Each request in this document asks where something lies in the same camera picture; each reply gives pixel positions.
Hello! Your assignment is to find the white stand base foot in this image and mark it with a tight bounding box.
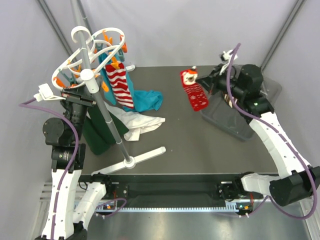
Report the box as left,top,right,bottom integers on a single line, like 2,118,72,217
125,64,136,72

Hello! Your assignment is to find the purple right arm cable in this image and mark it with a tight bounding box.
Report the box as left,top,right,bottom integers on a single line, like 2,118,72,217
226,42,318,221

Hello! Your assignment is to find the dark green cloth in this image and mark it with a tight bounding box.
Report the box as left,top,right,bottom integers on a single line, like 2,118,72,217
82,105,116,156

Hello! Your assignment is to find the brown striped sock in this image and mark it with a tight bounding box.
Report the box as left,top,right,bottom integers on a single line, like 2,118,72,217
222,93,233,108

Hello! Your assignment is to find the near grey stand pole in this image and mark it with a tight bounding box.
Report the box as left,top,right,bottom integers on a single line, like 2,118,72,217
78,33,130,162

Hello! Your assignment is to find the red white striped sock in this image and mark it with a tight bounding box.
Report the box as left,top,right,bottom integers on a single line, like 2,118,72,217
105,63,134,109

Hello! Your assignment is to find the clear plastic bin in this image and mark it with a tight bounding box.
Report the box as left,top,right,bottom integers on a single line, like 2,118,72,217
200,77,282,142

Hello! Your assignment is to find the orange peg on teal cloth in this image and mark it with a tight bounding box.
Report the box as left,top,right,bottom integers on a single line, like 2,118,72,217
121,42,128,53

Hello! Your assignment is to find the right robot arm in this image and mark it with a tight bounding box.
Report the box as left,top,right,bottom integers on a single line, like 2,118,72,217
196,64,320,207

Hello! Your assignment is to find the orange clothes peg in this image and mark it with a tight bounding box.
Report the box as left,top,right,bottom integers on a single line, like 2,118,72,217
110,56,122,70

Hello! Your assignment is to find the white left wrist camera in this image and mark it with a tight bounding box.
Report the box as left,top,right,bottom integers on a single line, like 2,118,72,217
33,83,65,102

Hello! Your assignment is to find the grey stand pole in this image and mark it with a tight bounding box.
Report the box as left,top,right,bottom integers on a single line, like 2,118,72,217
78,33,130,162
70,0,95,47

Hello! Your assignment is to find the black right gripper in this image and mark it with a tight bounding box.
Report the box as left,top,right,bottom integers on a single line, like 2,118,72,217
195,64,246,100

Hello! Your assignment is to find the white round clip hanger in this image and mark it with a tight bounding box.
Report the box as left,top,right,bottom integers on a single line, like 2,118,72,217
51,25,126,93

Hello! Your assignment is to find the near white stand foot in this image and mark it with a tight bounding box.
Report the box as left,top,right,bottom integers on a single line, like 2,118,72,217
91,146,166,176

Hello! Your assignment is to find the teal green clothes peg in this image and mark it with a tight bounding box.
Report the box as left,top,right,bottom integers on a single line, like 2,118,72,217
116,49,125,62

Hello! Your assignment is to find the teal blue cloth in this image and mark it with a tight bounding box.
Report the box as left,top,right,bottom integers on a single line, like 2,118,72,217
100,61,163,113

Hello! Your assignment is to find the aluminium frame rail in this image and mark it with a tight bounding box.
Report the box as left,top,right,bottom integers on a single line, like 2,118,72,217
39,181,315,213

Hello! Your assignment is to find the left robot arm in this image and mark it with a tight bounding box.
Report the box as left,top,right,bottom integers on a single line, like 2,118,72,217
37,86,114,240

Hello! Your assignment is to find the white cloth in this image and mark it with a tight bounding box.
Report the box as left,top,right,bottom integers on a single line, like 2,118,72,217
104,102,166,142

